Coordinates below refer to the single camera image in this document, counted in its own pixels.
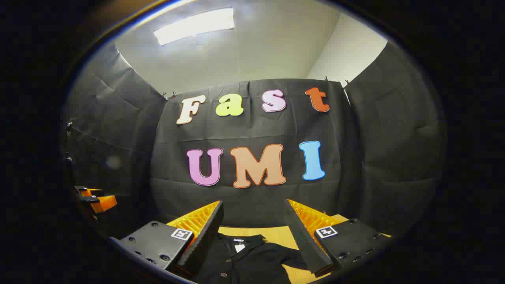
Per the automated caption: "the black collared shirt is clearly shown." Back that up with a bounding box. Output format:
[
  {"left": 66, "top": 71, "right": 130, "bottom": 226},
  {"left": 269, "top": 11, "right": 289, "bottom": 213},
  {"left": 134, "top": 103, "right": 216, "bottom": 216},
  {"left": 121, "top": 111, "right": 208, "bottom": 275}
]
[{"left": 193, "top": 233, "right": 316, "bottom": 284}]

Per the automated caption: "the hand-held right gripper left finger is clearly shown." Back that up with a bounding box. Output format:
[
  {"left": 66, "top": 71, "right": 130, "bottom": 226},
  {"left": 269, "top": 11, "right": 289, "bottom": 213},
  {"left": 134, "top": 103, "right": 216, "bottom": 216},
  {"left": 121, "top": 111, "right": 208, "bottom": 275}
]
[{"left": 110, "top": 200, "right": 224, "bottom": 277}]

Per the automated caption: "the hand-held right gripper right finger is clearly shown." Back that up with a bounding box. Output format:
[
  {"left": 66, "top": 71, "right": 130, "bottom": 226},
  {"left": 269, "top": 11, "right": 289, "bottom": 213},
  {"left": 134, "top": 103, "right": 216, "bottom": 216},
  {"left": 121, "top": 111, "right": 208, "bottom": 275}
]
[{"left": 283, "top": 199, "right": 393, "bottom": 277}]

